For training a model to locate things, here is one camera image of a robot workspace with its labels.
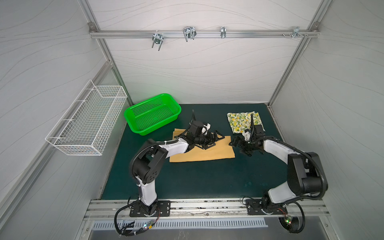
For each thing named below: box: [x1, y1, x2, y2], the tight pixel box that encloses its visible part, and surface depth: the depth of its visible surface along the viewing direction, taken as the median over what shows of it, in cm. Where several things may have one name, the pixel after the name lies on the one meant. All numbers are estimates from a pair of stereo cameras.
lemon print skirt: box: [226, 111, 266, 134], surface depth 110 cm
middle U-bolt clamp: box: [183, 26, 197, 42], surface depth 78 cm
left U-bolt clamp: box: [151, 29, 164, 51], surface depth 80 cm
